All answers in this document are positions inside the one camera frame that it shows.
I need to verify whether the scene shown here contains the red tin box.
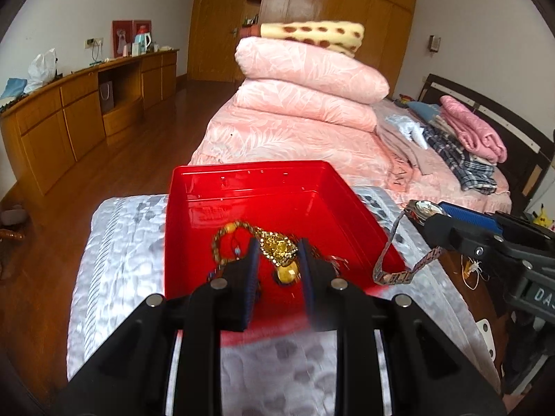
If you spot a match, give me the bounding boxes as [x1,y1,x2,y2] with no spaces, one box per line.
[164,160,407,349]

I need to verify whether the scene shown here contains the red photo frame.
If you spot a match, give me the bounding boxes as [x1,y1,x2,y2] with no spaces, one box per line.
[112,20,134,58]
[133,19,152,55]

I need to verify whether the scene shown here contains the pink folded quilt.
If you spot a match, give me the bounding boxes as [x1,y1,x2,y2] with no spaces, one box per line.
[234,37,390,105]
[233,79,378,133]

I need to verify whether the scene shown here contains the brown wooden bead bracelet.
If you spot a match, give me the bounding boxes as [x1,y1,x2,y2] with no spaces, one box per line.
[211,221,257,270]

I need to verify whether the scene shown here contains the grey leaf quilted bedspread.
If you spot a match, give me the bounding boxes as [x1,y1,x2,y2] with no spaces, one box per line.
[67,184,506,416]

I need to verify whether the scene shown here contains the plaid cloth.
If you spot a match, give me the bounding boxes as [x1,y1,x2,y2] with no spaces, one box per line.
[422,123,497,193]

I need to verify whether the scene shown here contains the yellow brown-spotted blanket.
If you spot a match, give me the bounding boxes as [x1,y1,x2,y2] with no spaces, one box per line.
[240,21,366,58]

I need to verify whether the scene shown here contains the wooden door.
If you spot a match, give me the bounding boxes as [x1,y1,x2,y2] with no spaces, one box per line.
[187,0,261,83]

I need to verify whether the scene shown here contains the blue cloth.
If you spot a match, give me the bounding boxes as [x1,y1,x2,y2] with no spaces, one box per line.
[0,77,29,100]

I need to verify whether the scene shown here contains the pink folded blanket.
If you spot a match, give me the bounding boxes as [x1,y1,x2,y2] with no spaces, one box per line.
[440,95,508,163]

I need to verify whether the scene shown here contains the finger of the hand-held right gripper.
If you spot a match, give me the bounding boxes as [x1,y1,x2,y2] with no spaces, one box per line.
[438,200,555,243]
[421,213,538,271]

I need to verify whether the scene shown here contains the wooden sideboard cabinet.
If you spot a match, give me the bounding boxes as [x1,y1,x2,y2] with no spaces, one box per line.
[0,49,179,196]

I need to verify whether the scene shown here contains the white plastic bag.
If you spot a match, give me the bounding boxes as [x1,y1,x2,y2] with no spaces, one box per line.
[24,47,59,94]

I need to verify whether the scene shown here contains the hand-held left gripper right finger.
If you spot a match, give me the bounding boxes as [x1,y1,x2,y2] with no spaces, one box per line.
[297,237,508,416]

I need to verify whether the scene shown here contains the silver wristwatch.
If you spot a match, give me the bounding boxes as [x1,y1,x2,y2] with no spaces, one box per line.
[373,199,447,287]

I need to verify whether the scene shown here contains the white cloth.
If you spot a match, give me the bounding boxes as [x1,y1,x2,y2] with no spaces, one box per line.
[386,114,428,148]

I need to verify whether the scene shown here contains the dark wooden headboard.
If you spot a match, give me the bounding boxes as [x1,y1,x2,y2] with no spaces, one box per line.
[418,73,555,213]

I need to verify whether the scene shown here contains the beige cloth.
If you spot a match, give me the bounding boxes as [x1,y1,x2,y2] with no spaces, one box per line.
[375,117,434,191]

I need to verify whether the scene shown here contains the white kettle with red lid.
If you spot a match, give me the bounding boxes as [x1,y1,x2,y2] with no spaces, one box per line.
[134,26,152,56]

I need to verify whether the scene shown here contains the grey slippers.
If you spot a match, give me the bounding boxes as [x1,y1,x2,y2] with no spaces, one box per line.
[0,205,29,226]

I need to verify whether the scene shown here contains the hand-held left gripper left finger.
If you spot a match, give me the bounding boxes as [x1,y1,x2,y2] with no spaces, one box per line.
[56,237,261,416]

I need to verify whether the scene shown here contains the blue cushion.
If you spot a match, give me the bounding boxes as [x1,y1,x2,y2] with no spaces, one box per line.
[408,102,441,119]

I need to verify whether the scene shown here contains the amber bead necklace with pendant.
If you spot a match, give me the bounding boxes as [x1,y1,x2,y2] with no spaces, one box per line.
[272,253,348,287]

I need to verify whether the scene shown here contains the multicolour bead bracelet gold charm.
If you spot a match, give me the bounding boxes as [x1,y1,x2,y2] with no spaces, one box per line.
[256,227,302,267]

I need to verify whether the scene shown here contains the yellow plush toy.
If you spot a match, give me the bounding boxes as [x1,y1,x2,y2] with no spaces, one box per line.
[532,207,555,230]

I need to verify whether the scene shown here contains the grey paper bag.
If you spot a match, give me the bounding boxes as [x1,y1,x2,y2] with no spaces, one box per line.
[99,80,114,113]

